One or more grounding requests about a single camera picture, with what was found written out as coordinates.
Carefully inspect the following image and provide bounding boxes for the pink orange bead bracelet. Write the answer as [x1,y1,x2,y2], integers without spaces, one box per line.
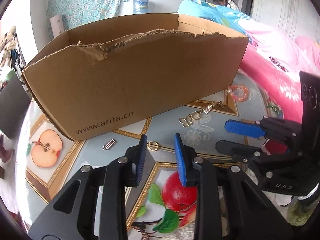
[227,84,250,103]

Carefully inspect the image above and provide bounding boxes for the teal floral hanging cloth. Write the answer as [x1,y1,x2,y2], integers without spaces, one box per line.
[47,0,127,31]

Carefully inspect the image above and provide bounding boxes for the brown cardboard box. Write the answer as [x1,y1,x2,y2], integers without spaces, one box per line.
[22,13,248,141]

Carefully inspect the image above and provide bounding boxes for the blue patterned quilt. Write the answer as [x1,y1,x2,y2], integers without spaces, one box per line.
[178,0,251,39]

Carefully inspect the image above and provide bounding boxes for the girl with dark hair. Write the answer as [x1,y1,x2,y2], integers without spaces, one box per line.
[213,0,240,11]

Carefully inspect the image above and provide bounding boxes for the pile of clothes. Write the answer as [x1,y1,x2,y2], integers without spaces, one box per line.
[1,26,20,68]

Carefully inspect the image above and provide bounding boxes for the dark grey cabinet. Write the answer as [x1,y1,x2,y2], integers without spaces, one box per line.
[0,75,31,139]

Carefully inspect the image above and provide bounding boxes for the blue water jug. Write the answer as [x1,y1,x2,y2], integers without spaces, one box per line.
[133,0,149,14]

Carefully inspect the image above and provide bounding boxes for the small silver spring clip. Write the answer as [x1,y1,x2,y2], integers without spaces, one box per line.
[103,138,117,151]

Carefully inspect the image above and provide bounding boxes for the patterned fruit tablecloth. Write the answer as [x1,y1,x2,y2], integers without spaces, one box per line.
[15,69,286,240]

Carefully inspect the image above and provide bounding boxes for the pink floral blanket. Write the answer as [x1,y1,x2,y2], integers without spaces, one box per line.
[240,28,319,122]

